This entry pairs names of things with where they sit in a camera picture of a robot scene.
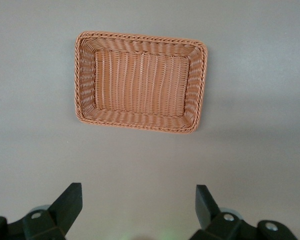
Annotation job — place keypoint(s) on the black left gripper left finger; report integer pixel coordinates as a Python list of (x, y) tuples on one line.
[(65, 207)]

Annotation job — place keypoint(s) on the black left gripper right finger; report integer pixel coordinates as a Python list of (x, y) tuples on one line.
[(207, 210)]

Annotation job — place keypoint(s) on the brown wicker basket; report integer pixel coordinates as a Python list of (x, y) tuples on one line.
[(140, 82)]

